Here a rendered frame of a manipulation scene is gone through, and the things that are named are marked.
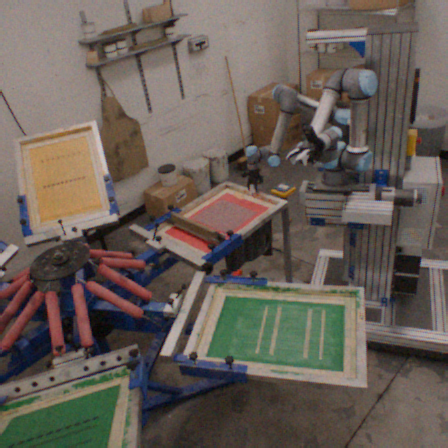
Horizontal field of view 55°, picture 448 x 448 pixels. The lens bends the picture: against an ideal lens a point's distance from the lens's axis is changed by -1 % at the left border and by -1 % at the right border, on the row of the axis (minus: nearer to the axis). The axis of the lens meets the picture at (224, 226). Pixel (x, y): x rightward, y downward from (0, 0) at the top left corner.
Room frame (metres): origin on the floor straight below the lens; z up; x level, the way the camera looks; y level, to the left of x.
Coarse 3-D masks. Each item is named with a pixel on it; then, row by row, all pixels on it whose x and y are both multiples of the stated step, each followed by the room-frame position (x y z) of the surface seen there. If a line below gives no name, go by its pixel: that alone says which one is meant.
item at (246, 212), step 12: (240, 204) 2.59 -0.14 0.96; (252, 204) 2.57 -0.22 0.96; (228, 216) 2.46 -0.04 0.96; (240, 216) 2.44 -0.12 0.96; (252, 216) 2.42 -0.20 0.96; (216, 228) 2.34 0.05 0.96; (228, 228) 2.32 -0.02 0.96; (240, 228) 2.30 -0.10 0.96; (192, 240) 2.25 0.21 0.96; (204, 240) 2.23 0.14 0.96
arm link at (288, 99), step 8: (288, 88) 2.64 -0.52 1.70; (280, 96) 2.61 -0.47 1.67; (288, 96) 2.58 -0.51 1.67; (296, 96) 2.60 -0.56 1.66; (280, 104) 2.59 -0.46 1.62; (288, 104) 2.55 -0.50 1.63; (296, 104) 2.57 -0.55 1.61; (280, 112) 2.57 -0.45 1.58; (288, 112) 2.54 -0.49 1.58; (280, 120) 2.56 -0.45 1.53; (288, 120) 2.55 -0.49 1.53; (280, 128) 2.54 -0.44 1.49; (280, 136) 2.54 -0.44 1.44; (272, 144) 2.55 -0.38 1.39; (280, 144) 2.54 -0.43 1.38; (272, 152) 2.54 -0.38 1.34; (272, 160) 2.51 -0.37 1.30
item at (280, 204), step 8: (224, 184) 2.86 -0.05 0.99; (232, 184) 2.84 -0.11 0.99; (208, 192) 2.78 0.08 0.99; (216, 192) 2.79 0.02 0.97; (240, 192) 2.76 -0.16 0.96; (248, 192) 2.70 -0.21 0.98; (256, 192) 2.67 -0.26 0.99; (200, 200) 2.69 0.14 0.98; (264, 200) 2.59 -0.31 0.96; (272, 200) 2.54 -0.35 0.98; (280, 200) 2.51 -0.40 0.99; (184, 208) 2.60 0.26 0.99; (192, 208) 2.63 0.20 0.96; (272, 208) 2.42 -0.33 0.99; (280, 208) 2.42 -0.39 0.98; (264, 216) 2.34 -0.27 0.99; (272, 216) 2.37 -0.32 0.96; (160, 224) 2.44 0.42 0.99; (256, 224) 2.26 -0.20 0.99; (152, 232) 2.36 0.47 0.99; (240, 232) 2.20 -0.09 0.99; (248, 232) 2.21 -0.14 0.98; (168, 240) 2.24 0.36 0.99; (184, 248) 2.13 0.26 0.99; (200, 256) 2.02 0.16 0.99
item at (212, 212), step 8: (216, 200) 2.70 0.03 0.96; (224, 200) 2.69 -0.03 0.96; (232, 200) 2.67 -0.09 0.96; (240, 200) 2.65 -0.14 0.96; (208, 208) 2.61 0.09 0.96; (216, 208) 2.59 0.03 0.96; (224, 208) 2.58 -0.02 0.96; (232, 208) 2.56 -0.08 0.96; (192, 216) 2.54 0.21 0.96; (200, 216) 2.52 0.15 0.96; (208, 216) 2.50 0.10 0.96; (216, 216) 2.49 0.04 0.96; (208, 224) 2.40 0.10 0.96; (168, 232) 2.38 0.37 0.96; (176, 232) 2.37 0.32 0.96; (184, 232) 2.35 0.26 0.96; (184, 240) 2.26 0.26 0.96
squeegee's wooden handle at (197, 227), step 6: (174, 216) 2.41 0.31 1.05; (180, 216) 2.39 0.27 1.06; (174, 222) 2.43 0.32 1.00; (180, 222) 2.38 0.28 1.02; (186, 222) 2.33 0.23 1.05; (192, 222) 2.29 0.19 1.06; (198, 222) 2.28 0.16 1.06; (192, 228) 2.29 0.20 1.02; (198, 228) 2.24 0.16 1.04; (204, 228) 2.20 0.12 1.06; (210, 228) 2.19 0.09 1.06; (204, 234) 2.21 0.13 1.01; (210, 234) 2.16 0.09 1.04; (216, 234) 2.15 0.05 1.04
